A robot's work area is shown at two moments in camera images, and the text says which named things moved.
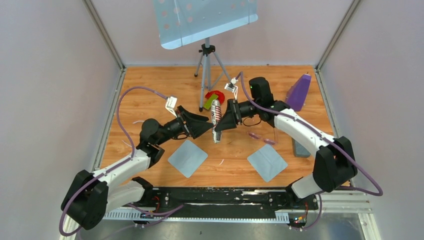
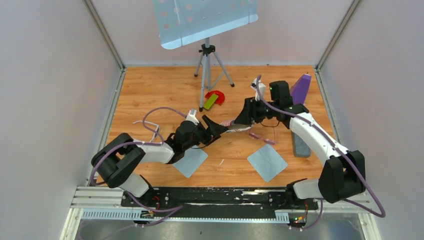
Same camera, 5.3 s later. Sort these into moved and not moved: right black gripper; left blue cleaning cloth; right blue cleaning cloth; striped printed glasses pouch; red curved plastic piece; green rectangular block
Moved: right black gripper; striped printed glasses pouch
Not moved: right blue cleaning cloth; red curved plastic piece; left blue cleaning cloth; green rectangular block
